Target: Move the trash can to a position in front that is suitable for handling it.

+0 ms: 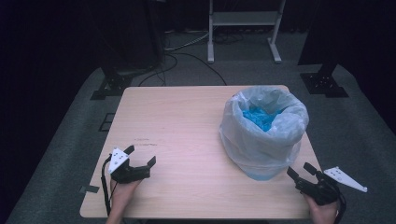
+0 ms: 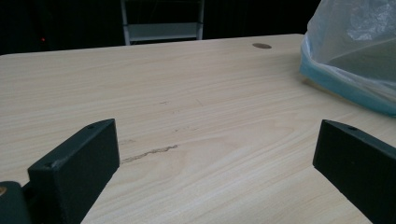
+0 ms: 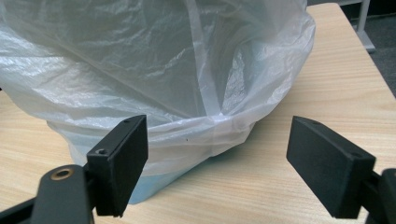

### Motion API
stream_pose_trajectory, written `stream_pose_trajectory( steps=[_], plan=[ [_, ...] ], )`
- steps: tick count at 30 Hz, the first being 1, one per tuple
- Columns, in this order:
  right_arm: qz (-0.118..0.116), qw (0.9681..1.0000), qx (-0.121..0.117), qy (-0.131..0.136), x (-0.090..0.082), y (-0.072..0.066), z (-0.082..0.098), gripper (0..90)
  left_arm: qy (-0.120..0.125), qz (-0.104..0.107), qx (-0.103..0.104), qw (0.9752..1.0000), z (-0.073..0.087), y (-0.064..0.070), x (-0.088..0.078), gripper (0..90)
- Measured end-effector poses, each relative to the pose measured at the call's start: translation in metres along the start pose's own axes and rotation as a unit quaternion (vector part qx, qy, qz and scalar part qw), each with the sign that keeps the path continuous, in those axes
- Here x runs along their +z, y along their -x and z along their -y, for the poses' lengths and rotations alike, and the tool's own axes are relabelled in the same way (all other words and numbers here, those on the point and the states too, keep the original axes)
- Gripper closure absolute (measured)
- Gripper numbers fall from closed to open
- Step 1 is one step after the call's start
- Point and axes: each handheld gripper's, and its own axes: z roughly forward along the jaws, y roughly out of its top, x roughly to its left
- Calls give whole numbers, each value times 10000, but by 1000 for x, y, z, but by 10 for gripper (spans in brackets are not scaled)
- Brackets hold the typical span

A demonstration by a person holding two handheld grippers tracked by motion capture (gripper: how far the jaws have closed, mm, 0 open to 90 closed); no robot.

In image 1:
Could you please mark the blue crumpled paper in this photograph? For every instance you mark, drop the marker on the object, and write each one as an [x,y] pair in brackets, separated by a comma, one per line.
[260,118]

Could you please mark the person's left hand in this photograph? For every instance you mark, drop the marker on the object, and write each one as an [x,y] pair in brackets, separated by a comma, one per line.
[121,196]

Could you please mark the white metal stand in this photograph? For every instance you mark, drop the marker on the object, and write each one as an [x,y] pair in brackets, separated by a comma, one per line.
[246,18]

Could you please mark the black stand base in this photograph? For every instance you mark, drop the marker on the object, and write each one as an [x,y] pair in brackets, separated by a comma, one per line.
[112,87]
[323,82]

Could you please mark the black tape strip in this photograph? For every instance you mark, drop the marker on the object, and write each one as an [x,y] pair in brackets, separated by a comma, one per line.
[89,188]

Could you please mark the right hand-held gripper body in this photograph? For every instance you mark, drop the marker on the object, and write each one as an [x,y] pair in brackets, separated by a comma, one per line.
[323,191]

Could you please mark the person's right hand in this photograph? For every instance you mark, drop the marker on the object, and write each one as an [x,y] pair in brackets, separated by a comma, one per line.
[323,213]

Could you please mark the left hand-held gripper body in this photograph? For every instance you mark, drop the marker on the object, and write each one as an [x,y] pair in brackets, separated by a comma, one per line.
[130,173]

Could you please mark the bin with white bag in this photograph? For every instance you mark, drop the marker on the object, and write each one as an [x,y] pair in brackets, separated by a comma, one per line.
[258,149]

